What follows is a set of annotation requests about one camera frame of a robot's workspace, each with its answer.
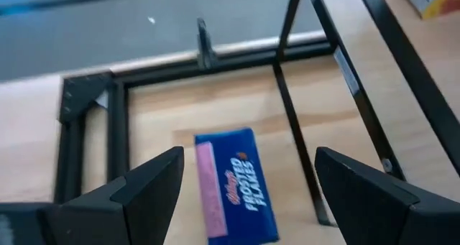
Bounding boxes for blue Frosted Flakes cereal box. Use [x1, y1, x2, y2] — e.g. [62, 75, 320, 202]
[193, 127, 280, 245]

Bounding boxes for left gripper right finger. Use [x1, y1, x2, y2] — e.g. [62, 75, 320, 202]
[314, 146, 460, 245]

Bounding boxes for yellow Corn Pops cereal box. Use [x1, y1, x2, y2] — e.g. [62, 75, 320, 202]
[397, 0, 460, 20]

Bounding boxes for wooden shelf black metal legs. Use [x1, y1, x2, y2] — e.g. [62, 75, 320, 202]
[272, 0, 460, 227]

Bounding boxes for black aluminium table frame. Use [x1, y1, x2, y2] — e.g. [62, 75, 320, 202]
[53, 17, 335, 205]

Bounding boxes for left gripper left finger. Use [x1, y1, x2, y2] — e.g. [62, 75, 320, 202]
[0, 146, 185, 245]

